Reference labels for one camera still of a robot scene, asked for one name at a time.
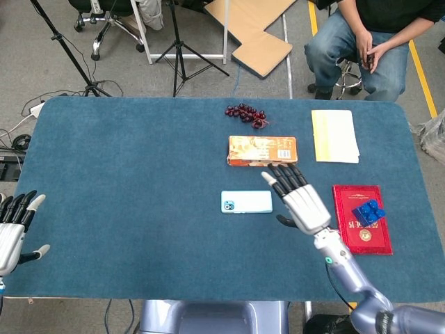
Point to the white desk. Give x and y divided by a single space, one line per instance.
187 55

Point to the black floor box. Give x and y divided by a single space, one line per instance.
10 168

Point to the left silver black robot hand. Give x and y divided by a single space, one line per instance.
10 236

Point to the grey metal bar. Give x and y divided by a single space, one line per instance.
288 55

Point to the black swivel stool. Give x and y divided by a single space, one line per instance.
347 74

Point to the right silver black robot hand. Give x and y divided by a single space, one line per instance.
306 208

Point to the white power strip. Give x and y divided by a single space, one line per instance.
36 110

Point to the office chair base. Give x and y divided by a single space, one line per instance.
103 35

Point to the black crumpled bag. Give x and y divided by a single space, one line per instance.
327 325

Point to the blue toy building brick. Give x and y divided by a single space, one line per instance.
368 212

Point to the yellow and white notebook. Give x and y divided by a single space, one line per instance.
337 135

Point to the light blue smartphone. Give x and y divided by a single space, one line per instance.
250 202

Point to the blue table cloth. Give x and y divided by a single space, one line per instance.
121 191

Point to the black tripod stand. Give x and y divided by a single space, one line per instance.
179 52
66 48

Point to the blue-grey robot torso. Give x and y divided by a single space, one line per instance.
215 316

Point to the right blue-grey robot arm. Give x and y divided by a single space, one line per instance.
351 271

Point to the brown cardboard sheet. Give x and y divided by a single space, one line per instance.
250 31

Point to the orange biscuit box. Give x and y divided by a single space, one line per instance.
260 149

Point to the person in black shirt jeans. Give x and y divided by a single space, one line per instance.
330 45

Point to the red certificate book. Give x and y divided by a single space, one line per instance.
347 229

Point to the clear plastic bag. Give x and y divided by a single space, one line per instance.
434 135

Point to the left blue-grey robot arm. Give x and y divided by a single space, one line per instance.
2 287

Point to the dark red grape bunch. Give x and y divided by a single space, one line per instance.
247 113

